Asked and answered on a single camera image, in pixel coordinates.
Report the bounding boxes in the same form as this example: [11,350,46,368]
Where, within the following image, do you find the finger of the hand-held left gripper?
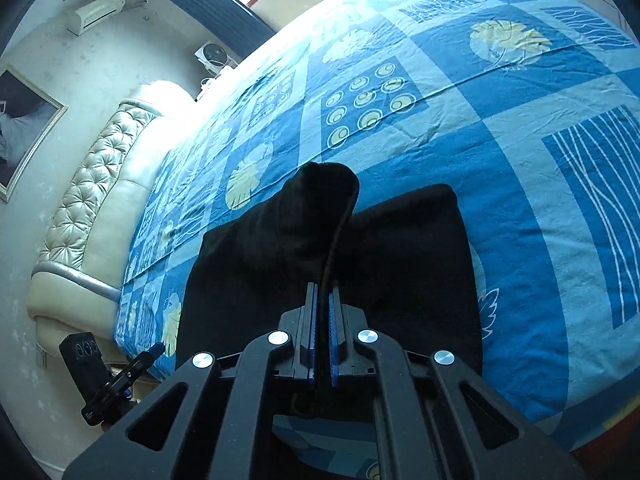
[112,342,166,391]

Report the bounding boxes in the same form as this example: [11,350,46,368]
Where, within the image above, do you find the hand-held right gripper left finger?
[62,282,321,480]

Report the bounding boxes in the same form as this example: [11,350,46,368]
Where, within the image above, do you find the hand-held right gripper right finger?
[327,282,586,480]

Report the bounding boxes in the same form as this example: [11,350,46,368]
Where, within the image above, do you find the black pants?
[176,161,483,421]

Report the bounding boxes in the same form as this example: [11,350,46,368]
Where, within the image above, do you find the white tufted headboard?
[27,82,193,356]

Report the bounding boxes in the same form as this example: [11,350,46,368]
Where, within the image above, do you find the blue patterned bed sheet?
[114,0,640,480]

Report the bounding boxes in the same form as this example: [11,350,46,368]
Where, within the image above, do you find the white fan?
[195,42,236,71]

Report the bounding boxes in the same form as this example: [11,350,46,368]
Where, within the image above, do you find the white air conditioner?
[66,0,127,37]

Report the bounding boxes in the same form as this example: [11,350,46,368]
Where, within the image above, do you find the framed wall picture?
[0,65,68,203]

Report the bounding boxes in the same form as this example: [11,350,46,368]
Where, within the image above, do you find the wooden bed frame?
[560,405,640,461]

